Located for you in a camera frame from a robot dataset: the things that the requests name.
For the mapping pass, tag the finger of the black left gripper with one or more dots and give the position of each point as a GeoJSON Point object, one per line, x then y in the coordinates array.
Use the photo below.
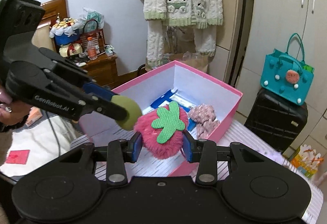
{"type": "Point", "coordinates": [101, 99]}

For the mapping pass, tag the pink cardboard storage box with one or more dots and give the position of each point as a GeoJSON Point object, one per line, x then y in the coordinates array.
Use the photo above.
{"type": "Point", "coordinates": [192, 84]}

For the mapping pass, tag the person's left hand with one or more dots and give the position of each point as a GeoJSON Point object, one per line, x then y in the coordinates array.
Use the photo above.
{"type": "Point", "coordinates": [14, 114]}

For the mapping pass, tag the beige wardrobe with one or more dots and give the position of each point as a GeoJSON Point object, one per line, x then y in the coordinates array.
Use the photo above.
{"type": "Point", "coordinates": [299, 27]}

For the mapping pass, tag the cream knitted hanging cardigan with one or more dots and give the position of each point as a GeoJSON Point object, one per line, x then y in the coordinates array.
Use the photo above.
{"type": "Point", "coordinates": [203, 16]}

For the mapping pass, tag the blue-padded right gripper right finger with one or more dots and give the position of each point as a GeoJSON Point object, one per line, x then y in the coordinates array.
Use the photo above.
{"type": "Point", "coordinates": [203, 152]}

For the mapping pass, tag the pink strawberry plush toy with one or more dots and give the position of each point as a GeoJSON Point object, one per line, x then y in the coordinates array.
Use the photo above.
{"type": "Point", "coordinates": [162, 130]}

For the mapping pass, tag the blue flower bouquet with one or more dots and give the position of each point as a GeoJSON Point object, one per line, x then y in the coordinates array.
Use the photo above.
{"type": "Point", "coordinates": [65, 30]}

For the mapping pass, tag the black suitcase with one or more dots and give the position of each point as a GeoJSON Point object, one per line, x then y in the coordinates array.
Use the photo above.
{"type": "Point", "coordinates": [276, 120]}

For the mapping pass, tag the green plush ball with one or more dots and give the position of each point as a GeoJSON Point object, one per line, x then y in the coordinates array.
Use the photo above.
{"type": "Point", "coordinates": [133, 111]}

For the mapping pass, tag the orange drink bottle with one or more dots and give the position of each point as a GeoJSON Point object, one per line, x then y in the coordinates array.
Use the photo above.
{"type": "Point", "coordinates": [91, 49]}

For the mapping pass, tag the colourful gift bag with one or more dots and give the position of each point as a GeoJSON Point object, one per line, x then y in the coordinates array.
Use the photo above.
{"type": "Point", "coordinates": [307, 160]}

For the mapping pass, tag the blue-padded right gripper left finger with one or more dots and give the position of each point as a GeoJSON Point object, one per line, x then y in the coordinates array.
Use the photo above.
{"type": "Point", "coordinates": [118, 153]}

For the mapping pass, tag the pink floral fabric scrunchie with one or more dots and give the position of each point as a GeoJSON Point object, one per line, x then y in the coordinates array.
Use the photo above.
{"type": "Point", "coordinates": [205, 118]}

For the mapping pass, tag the teal felt tote bag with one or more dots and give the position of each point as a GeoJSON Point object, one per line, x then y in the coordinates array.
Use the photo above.
{"type": "Point", "coordinates": [286, 76]}

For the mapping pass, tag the wooden side cabinet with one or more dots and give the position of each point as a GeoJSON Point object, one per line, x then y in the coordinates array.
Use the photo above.
{"type": "Point", "coordinates": [103, 69]}

